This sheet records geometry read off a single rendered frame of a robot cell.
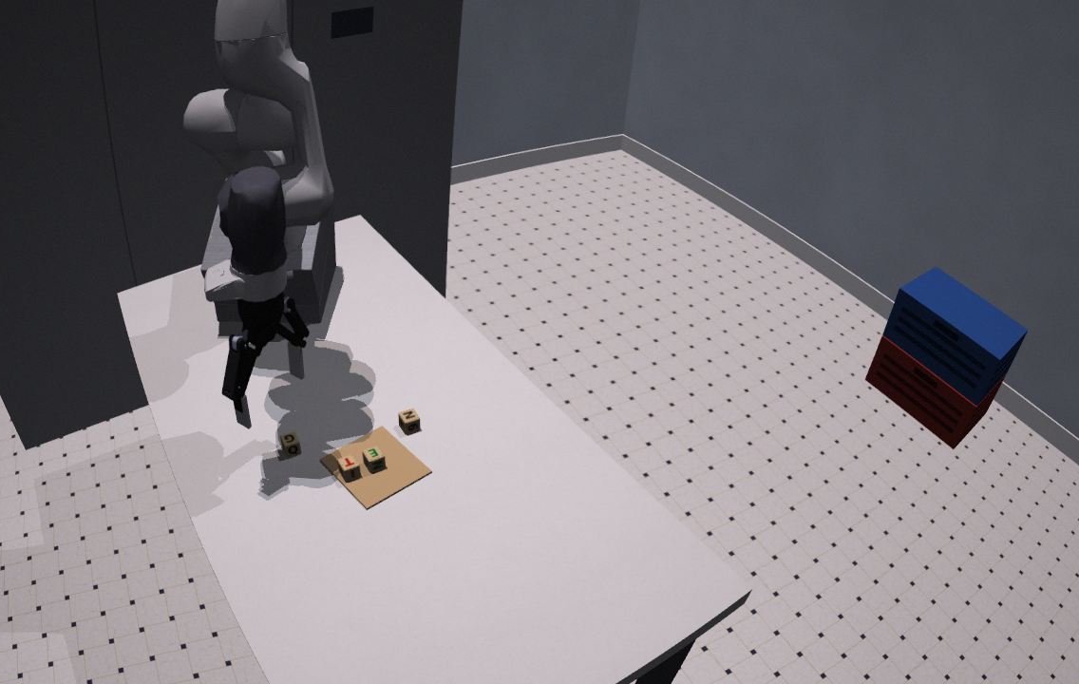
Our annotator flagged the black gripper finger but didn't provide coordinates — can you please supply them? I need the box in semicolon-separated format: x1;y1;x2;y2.
222;329;269;429
271;295;310;380

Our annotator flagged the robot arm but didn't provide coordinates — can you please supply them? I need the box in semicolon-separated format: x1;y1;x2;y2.
183;0;334;302

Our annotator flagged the tan square mat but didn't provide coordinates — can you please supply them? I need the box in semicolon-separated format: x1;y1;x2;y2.
320;426;432;510

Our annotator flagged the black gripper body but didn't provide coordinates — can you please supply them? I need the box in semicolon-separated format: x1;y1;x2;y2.
237;292;284;347

